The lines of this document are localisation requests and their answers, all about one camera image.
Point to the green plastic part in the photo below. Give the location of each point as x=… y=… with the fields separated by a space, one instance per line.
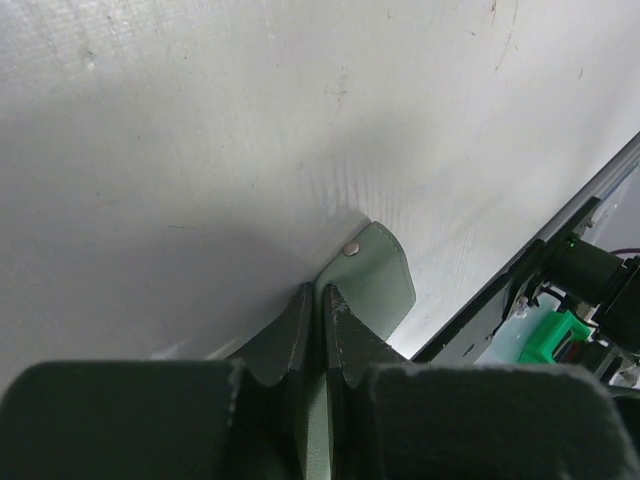
x=553 y=337

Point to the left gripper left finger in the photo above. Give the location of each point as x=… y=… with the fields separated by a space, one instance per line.
x=240 y=417

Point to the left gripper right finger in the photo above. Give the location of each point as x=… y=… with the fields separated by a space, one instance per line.
x=394 y=419

